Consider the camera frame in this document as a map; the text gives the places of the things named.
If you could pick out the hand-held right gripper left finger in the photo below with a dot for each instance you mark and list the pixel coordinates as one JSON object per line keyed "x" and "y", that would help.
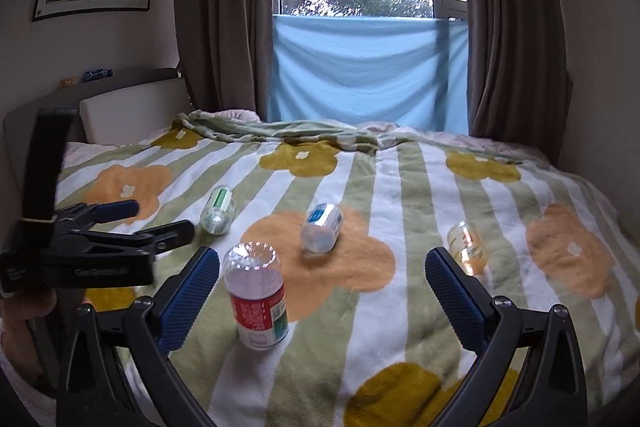
{"x": 192, "y": 297}

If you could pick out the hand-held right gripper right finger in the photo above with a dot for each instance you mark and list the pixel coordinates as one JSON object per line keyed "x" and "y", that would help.
{"x": 457, "y": 302}

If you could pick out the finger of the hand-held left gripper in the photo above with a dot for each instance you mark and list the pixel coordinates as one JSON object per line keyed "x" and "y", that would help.
{"x": 117, "y": 210}
{"x": 170, "y": 234}

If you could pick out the clear cup with red label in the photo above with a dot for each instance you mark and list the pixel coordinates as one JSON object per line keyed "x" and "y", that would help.
{"x": 260, "y": 307}

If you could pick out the clear cup with green label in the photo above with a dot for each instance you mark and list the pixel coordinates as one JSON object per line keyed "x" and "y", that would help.
{"x": 217, "y": 212}

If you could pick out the clear cup with yellow label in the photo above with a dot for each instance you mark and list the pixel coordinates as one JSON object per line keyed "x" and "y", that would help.
{"x": 467, "y": 249}

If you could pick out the clear cup with blue label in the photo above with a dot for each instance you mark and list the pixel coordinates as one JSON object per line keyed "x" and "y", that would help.
{"x": 322, "y": 229}

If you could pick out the person's left hand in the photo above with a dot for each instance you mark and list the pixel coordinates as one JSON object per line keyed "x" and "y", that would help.
{"x": 25, "y": 307}

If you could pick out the white cushion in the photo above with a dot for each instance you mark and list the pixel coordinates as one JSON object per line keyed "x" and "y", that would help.
{"x": 135, "y": 109}

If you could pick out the striped floral blanket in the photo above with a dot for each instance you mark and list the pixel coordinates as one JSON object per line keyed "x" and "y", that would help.
{"x": 390, "y": 207}

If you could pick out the blue bottle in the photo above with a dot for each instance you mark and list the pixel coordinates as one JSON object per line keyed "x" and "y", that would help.
{"x": 97, "y": 74}

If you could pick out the small orange item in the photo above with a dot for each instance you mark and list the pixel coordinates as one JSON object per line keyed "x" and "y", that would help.
{"x": 67, "y": 81}

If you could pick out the brown curtain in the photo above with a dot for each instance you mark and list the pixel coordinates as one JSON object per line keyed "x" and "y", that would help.
{"x": 515, "y": 32}
{"x": 225, "y": 7}

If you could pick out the light blue cloth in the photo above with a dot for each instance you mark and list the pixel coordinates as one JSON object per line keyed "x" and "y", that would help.
{"x": 360, "y": 72}

